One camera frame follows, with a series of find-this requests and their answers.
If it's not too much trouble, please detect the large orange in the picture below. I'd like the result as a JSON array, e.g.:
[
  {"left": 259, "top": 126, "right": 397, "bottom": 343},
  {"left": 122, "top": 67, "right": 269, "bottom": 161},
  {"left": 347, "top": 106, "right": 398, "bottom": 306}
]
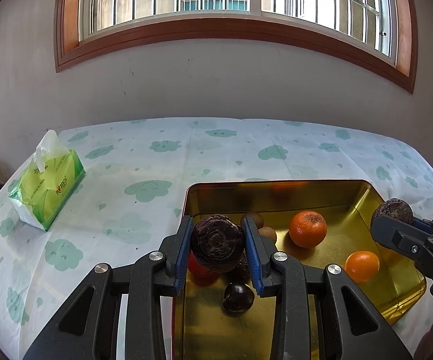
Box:
[{"left": 289, "top": 211, "right": 327, "bottom": 249}]

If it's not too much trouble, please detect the brown longan fruit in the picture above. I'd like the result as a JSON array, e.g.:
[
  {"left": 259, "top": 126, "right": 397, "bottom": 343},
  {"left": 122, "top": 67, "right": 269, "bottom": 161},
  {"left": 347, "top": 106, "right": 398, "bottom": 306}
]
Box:
[
  {"left": 258, "top": 227, "right": 277, "bottom": 244},
  {"left": 240, "top": 211, "right": 264, "bottom": 228}
]

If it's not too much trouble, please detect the small orange mandarin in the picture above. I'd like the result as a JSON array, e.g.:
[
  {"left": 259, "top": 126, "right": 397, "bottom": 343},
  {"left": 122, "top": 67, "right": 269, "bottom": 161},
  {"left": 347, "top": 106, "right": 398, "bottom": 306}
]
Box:
[{"left": 344, "top": 251, "right": 380, "bottom": 284}]

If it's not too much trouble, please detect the red cherry tomato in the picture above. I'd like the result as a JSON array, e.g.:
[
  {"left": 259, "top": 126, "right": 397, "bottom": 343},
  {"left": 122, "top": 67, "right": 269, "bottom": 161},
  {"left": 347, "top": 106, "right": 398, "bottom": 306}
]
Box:
[{"left": 188, "top": 253, "right": 221, "bottom": 287}]

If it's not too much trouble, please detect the gold metal tin tray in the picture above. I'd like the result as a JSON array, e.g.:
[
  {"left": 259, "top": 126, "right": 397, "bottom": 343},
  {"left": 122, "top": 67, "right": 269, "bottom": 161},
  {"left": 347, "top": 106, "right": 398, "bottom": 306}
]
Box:
[{"left": 171, "top": 180, "right": 426, "bottom": 359}]

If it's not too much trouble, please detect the dark chestnut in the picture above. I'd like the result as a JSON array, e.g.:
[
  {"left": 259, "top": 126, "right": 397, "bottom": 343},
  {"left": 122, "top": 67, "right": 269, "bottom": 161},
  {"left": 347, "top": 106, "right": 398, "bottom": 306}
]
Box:
[{"left": 222, "top": 283, "right": 255, "bottom": 314}]

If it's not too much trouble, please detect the wrinkled dark passion fruit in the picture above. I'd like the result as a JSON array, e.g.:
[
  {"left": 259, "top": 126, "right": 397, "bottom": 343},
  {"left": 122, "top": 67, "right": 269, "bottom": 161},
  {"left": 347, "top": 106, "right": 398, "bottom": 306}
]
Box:
[{"left": 224, "top": 253, "right": 251, "bottom": 284}]

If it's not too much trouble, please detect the cloud-print tablecloth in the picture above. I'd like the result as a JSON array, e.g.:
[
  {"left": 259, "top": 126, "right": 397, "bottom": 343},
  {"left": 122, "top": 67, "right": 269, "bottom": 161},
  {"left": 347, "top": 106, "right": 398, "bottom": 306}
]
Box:
[{"left": 0, "top": 118, "right": 433, "bottom": 359}]

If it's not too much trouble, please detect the green tissue pack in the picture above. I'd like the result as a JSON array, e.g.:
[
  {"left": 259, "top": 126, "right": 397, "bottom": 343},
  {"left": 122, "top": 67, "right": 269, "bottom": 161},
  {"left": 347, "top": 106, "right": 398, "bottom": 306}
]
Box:
[{"left": 8, "top": 130, "right": 85, "bottom": 232}]

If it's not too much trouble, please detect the wood-framed barred window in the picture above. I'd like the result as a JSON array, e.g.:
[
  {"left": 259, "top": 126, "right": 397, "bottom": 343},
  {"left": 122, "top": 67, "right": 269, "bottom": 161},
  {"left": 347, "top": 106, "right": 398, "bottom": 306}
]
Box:
[{"left": 54, "top": 0, "right": 418, "bottom": 92}]

